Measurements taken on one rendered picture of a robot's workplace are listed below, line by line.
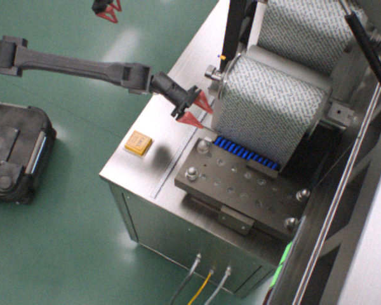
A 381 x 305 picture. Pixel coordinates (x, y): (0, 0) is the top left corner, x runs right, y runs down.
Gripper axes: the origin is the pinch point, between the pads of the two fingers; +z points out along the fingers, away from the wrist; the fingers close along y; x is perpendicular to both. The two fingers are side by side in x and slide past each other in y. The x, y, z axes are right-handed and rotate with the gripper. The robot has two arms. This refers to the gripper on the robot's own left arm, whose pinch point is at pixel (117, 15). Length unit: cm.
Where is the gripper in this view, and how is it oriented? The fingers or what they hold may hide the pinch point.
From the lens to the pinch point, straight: 157.8
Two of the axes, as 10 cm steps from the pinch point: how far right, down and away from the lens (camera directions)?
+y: 1.6, -8.9, 4.4
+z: 4.5, 4.6, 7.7
